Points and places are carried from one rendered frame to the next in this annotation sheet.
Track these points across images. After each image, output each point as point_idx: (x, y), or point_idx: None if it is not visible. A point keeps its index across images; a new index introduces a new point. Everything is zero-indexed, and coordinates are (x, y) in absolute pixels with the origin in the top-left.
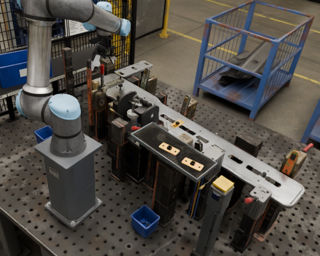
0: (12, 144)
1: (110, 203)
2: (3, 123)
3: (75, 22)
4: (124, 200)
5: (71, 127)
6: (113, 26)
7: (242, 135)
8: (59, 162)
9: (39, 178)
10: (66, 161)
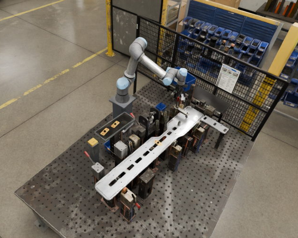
0: (157, 100)
1: (124, 136)
2: (171, 95)
3: (223, 82)
4: (126, 141)
5: (117, 89)
6: (156, 74)
7: (148, 171)
8: (112, 97)
9: (137, 112)
10: (113, 99)
